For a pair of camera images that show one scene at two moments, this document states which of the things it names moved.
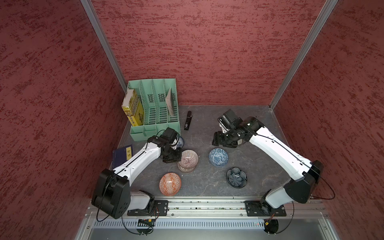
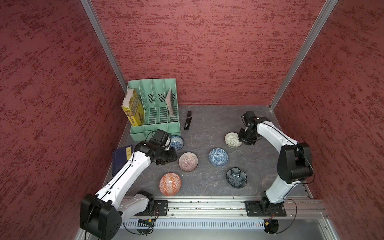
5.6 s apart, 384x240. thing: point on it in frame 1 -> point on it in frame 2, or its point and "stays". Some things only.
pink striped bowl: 189,161 stays
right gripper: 219,139 -> 241,137
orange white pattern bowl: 170,184 stays
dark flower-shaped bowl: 236,178 stays
